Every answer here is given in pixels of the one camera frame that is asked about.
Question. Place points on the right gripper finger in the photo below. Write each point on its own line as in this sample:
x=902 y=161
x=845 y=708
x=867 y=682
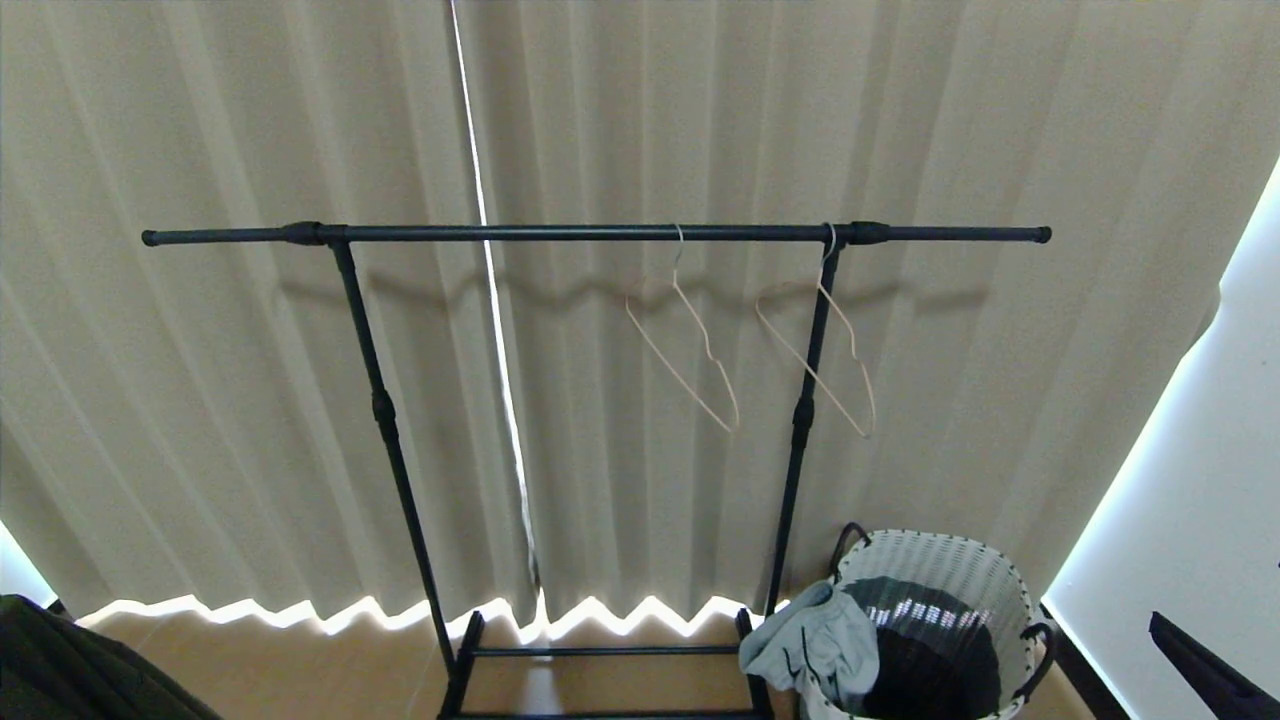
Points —
x=1225 y=690

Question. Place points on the green long-sleeved shirt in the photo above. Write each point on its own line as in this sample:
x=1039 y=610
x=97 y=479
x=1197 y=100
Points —
x=70 y=670

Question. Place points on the beige curtain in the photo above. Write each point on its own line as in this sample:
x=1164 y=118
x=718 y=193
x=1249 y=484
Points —
x=200 y=120

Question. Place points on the pale grey shorts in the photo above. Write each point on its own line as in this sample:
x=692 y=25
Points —
x=820 y=640

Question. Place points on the white laundry basket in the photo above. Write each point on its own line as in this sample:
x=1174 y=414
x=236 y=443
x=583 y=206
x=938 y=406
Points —
x=930 y=560

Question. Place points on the pink clothes hanger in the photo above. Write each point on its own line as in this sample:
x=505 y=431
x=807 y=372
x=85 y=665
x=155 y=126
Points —
x=829 y=255
x=678 y=255

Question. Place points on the black clothes rack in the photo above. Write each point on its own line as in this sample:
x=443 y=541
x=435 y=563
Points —
x=600 y=233

